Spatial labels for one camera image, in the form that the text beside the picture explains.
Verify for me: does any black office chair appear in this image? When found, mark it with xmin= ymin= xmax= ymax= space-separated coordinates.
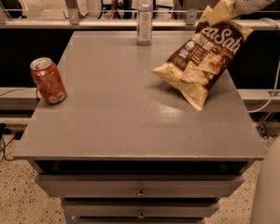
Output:
xmin=99 ymin=0 xmax=135 ymax=20

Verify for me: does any clear plastic water bottle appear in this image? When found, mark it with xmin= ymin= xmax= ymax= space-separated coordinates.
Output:
xmin=137 ymin=0 xmax=153 ymax=45

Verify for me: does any top drawer metal knob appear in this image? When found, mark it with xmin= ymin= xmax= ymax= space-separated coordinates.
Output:
xmin=136 ymin=189 xmax=146 ymax=198

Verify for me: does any metal railing with glass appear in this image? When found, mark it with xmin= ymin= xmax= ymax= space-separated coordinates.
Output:
xmin=0 ymin=0 xmax=280 ymax=30

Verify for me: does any grey cabinet top drawer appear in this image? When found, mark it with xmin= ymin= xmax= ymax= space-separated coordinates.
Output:
xmin=35 ymin=175 xmax=245 ymax=198

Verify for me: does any drawer metal knob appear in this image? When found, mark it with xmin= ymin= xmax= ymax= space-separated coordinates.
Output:
xmin=136 ymin=189 xmax=146 ymax=198
xmin=137 ymin=212 xmax=146 ymax=219

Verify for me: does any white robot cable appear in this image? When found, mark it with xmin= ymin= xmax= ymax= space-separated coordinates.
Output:
xmin=247 ymin=17 xmax=280 ymax=114

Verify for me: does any grey cabinet drawer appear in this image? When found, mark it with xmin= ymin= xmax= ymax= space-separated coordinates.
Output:
xmin=62 ymin=199 xmax=219 ymax=218
xmin=35 ymin=175 xmax=245 ymax=198

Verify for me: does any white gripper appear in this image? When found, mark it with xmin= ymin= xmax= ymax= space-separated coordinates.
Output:
xmin=207 ymin=0 xmax=268 ymax=26

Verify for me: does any black cable on floor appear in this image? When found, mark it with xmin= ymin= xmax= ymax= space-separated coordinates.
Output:
xmin=0 ymin=125 xmax=24 ymax=168

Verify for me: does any brown sea salt chip bag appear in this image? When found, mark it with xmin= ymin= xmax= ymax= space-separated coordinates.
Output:
xmin=152 ymin=6 xmax=253 ymax=110

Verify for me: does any orange soda can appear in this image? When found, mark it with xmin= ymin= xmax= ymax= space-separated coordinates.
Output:
xmin=30 ymin=57 xmax=66 ymax=105

